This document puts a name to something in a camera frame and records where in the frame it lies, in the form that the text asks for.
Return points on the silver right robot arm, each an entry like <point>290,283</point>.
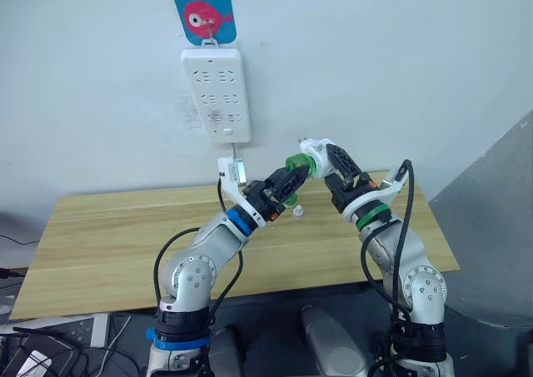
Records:
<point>416,269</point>

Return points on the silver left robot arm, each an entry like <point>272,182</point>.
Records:
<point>212,239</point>

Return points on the silver metal wall hook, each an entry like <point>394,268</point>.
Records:
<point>210,29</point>

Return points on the white mosquito repellent heater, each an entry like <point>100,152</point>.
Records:
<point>316,150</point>

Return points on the white bottle cap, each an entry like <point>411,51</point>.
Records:
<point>297,211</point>

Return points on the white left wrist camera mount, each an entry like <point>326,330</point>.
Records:
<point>233,194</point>

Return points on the black box with white label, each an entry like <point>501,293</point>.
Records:
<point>37,356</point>

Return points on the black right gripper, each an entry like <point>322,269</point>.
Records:
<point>354,187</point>

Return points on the green liquid bottle with label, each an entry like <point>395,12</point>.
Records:
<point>292,199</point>

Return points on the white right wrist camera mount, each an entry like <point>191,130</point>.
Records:
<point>362,204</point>

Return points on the white power strip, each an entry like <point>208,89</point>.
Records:
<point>216,85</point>

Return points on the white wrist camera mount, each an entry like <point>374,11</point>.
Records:
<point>233,194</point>
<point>362,204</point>

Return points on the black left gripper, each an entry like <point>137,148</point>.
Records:
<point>264,198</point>

